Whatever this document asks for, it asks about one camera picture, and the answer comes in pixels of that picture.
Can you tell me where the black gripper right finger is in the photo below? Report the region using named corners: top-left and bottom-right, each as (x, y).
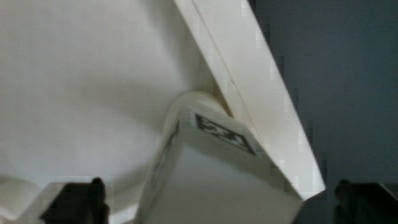
top-left (334, 180), bottom-right (398, 224)

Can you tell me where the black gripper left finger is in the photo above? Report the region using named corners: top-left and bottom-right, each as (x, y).
top-left (39, 178), bottom-right (110, 224)

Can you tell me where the white leg with tag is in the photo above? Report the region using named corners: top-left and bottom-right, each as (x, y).
top-left (133, 92), bottom-right (303, 224)

